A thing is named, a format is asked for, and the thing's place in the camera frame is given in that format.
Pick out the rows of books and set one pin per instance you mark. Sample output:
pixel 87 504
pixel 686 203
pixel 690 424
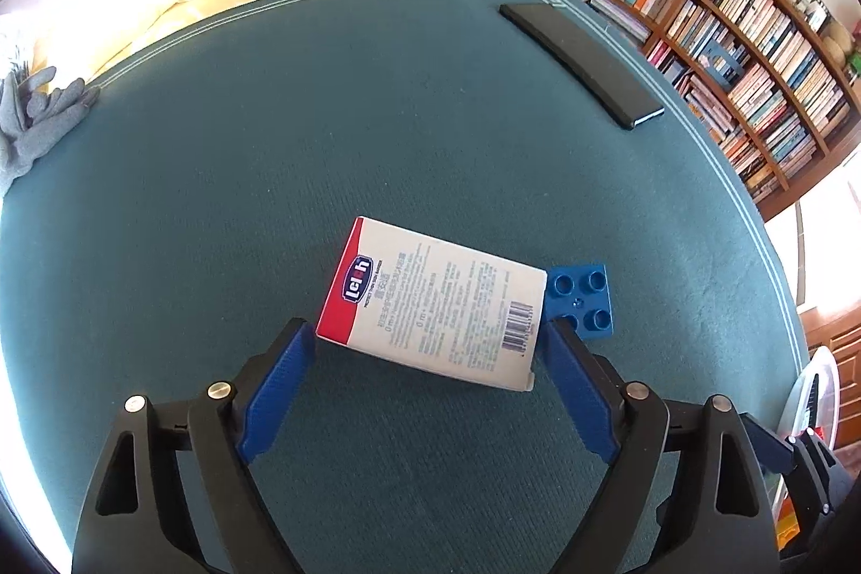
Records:
pixel 740 43

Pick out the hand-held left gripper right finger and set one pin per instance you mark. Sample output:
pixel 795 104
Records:
pixel 578 392

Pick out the wooden door panel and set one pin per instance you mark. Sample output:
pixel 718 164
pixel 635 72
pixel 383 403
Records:
pixel 841 338

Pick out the picture frame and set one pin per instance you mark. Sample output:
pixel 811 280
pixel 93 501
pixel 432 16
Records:
pixel 807 2

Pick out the grey glove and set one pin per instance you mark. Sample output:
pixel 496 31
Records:
pixel 40 123

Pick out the blue building block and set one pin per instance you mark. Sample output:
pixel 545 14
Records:
pixel 585 291

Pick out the wooden bookshelf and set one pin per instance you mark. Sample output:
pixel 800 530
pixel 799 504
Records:
pixel 800 194

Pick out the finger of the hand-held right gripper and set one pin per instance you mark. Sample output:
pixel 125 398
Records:
pixel 770 446
pixel 817 486

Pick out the teal cloth-covered desktop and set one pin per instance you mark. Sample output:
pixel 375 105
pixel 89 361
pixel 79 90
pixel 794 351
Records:
pixel 336 110

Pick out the patterned white cloth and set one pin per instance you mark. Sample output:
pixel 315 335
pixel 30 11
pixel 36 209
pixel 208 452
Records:
pixel 13 59

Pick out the white red carton box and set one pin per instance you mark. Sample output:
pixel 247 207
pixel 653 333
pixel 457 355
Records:
pixel 430 305

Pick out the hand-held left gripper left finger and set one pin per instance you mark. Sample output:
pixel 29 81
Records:
pixel 276 392

